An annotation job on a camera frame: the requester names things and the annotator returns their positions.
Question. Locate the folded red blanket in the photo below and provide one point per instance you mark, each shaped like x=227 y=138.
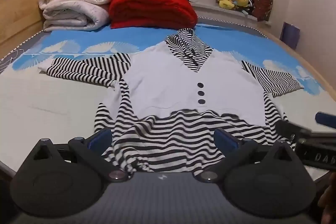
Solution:
x=152 y=8

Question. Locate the purple book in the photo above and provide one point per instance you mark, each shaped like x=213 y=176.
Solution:
x=290 y=35

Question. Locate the white window sill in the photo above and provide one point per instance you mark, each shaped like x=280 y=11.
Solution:
x=210 y=7

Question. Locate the wooden bed headboard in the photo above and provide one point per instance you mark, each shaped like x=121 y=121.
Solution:
x=23 y=11

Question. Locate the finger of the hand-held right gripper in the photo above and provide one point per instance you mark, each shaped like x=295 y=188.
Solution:
x=290 y=130
x=325 y=118

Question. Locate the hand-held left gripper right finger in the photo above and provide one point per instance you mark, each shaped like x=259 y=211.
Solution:
x=225 y=139

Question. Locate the blue white printed bed sheet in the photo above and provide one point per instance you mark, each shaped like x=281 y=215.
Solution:
x=39 y=108

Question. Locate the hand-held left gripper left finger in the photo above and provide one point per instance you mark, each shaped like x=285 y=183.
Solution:
x=101 y=137

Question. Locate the black white striped shirt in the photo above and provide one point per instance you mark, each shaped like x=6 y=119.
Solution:
x=162 y=87

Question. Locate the folded white quilt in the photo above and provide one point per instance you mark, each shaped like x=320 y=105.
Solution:
x=76 y=6

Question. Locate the brown plush toy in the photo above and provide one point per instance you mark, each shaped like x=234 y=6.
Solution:
x=262 y=5

